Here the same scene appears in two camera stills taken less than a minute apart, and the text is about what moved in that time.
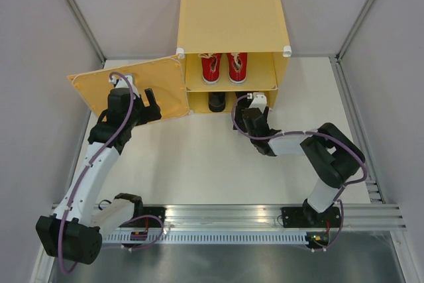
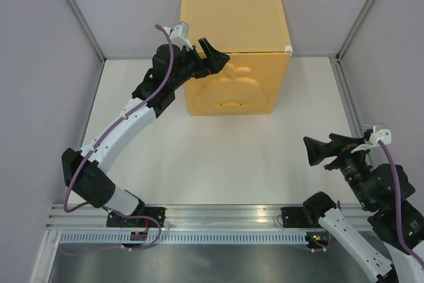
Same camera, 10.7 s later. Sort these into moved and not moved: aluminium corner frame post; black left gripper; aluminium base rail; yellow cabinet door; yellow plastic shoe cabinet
Moved: black left gripper; yellow cabinet door
Not moved: aluminium corner frame post; aluminium base rail; yellow plastic shoe cabinet
